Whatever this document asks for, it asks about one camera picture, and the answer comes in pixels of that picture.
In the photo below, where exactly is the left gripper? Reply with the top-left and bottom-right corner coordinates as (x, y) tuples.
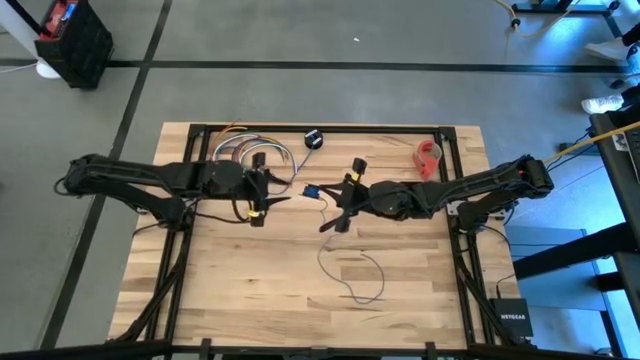
(242, 152), (293, 229)

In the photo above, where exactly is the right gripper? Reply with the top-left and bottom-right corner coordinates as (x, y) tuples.
(317, 157), (375, 234)

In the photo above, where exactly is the thin blue cord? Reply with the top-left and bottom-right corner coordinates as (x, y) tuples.
(269, 145), (315, 197)
(315, 196), (387, 306)

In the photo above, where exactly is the red tape dispenser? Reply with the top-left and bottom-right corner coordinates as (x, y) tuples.
(412, 139), (444, 182)

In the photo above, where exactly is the black equipment case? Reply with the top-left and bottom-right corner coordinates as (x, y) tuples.
(34, 0), (115, 91)

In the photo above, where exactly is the black diagonal beam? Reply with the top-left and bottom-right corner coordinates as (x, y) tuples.
(512, 222), (640, 281)

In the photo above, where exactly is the white stand foot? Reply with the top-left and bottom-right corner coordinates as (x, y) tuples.
(34, 58), (63, 80)

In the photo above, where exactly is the red device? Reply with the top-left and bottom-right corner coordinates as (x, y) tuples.
(38, 0), (80, 43)

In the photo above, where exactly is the black desk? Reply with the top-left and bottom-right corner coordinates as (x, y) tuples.
(588, 110), (640, 321)

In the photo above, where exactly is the person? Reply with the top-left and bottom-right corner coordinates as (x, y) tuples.
(580, 22), (640, 115)

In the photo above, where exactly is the black keyboard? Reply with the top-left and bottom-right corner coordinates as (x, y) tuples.
(624, 128), (640, 184)

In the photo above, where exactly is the purple network cable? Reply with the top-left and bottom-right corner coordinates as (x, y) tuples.
(230, 138), (281, 169)

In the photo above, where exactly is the black aluminium table frame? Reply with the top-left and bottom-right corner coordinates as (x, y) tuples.
(104, 123), (539, 360)

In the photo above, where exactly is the orange network cable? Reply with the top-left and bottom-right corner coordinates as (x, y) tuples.
(206, 121), (251, 164)

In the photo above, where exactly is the black network switch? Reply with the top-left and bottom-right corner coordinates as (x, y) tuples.
(488, 297), (535, 339)

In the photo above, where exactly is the yellow extension cable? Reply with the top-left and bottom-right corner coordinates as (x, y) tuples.
(493, 0), (584, 39)

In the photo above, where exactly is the hanging yellow cable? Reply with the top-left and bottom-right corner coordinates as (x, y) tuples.
(544, 119), (640, 165)

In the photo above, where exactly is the black desk frame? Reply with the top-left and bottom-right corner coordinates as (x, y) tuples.
(510, 0), (632, 55)

